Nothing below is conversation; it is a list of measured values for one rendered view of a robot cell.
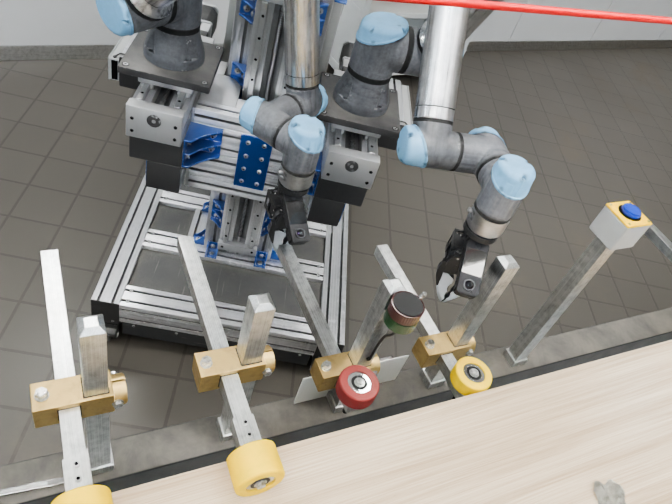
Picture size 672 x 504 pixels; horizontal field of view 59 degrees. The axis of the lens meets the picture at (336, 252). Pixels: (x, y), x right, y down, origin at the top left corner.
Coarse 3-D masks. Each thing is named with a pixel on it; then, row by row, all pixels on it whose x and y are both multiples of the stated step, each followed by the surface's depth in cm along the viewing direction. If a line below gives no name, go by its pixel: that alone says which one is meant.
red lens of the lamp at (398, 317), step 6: (414, 294) 104; (390, 300) 102; (390, 306) 101; (390, 312) 101; (396, 312) 100; (396, 318) 101; (402, 318) 100; (408, 318) 100; (414, 318) 100; (420, 318) 102; (402, 324) 101; (408, 324) 101; (414, 324) 102
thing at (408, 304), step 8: (400, 296) 102; (408, 296) 103; (416, 296) 103; (400, 304) 101; (408, 304) 102; (416, 304) 102; (384, 312) 106; (400, 312) 100; (408, 312) 100; (416, 312) 101; (384, 336) 110; (376, 344) 114; (368, 360) 118
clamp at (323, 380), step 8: (344, 352) 121; (320, 360) 118; (328, 360) 119; (336, 360) 119; (344, 360) 120; (376, 360) 122; (312, 368) 120; (320, 368) 117; (336, 368) 118; (344, 368) 119; (368, 368) 120; (376, 368) 122; (312, 376) 121; (320, 376) 117; (328, 376) 116; (336, 376) 117; (320, 384) 117; (328, 384) 118
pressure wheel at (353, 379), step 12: (348, 372) 114; (360, 372) 115; (372, 372) 115; (336, 384) 114; (348, 384) 112; (360, 384) 112; (372, 384) 113; (348, 396) 110; (360, 396) 111; (372, 396) 111; (360, 408) 112
